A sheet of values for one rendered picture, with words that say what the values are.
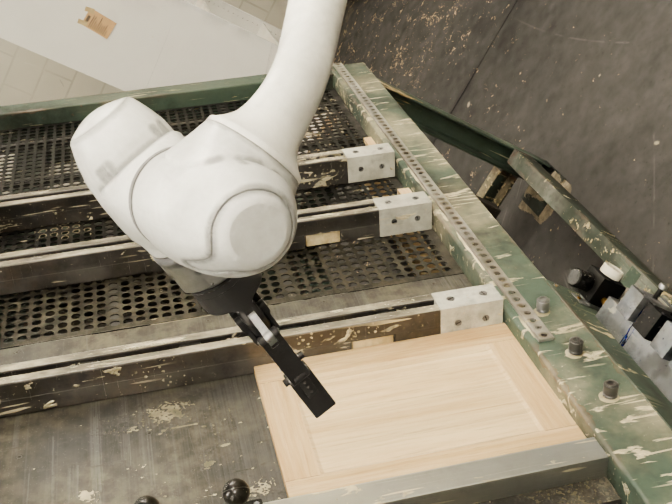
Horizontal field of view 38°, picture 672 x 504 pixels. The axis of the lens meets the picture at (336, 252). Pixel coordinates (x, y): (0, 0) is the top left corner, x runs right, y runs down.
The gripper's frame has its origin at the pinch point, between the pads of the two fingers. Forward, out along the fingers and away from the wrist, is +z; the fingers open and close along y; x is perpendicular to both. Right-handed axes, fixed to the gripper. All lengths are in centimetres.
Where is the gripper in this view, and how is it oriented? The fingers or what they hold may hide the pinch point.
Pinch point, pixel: (309, 389)
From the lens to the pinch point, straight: 116.1
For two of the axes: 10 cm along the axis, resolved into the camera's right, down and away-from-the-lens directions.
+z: 4.9, 7.2, 5.0
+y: 3.8, 3.4, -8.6
